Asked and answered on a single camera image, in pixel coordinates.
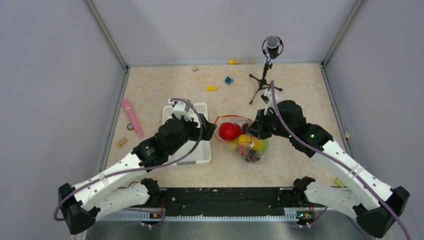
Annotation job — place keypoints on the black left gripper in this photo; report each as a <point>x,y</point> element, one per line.
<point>208,128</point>

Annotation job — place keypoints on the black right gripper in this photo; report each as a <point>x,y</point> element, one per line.
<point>258,128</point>

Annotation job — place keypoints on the yellow corn cob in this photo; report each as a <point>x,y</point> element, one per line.
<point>244,139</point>

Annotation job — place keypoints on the clear orange-zip bag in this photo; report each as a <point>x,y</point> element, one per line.
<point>233,144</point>

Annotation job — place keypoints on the red tomato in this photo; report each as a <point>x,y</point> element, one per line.
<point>227,131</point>

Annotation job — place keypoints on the dark red grape bunch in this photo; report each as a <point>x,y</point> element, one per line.
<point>248,154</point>

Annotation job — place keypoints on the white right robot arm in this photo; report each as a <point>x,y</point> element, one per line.
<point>373,204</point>

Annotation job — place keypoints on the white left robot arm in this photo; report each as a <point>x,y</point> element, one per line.
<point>83,204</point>

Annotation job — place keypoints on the white perforated plastic basket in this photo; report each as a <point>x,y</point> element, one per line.
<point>202,154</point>

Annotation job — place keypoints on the yellow rectangular block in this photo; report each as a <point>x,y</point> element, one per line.
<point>211,88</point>

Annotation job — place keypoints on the blue square block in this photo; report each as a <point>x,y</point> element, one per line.
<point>228,80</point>

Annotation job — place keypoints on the wooden block near left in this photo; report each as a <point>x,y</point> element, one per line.
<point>121,142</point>

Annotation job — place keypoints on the pink cylindrical toy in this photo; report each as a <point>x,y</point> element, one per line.
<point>129,110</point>

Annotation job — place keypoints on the yellow and tan cylinder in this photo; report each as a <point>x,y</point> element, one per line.
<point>235,62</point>

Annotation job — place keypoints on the black microphone tripod stand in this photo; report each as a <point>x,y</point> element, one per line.
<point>272,47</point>

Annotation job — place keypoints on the green block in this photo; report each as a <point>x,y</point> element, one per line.
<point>340,183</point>

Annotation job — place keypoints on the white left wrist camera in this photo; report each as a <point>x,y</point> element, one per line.
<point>180,109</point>

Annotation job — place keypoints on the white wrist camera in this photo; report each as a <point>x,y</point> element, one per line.
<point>271,103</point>
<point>180,109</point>

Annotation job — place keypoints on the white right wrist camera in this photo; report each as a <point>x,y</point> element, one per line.
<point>271,103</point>

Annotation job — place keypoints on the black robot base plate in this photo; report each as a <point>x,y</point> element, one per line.
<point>232,202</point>

